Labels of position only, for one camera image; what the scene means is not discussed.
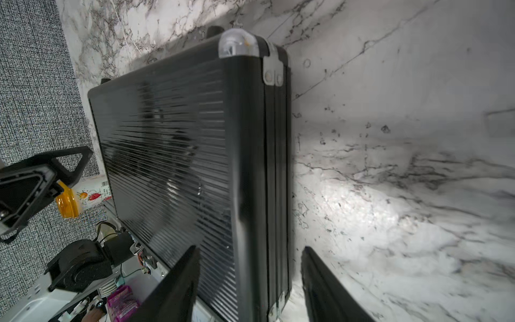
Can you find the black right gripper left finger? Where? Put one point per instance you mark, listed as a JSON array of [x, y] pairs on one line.
[[174, 298]]

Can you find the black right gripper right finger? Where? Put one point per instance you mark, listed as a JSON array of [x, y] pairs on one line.
[[326, 298]]

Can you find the black aluminium poker case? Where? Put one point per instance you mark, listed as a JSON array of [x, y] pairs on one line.
[[197, 150]]

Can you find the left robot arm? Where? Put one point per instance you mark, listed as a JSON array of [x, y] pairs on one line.
[[84, 261]]

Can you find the purple packet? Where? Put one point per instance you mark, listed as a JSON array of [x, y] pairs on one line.
[[122, 304]]

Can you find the white carton orange cap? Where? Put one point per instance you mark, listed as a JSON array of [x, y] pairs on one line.
[[87, 193]]

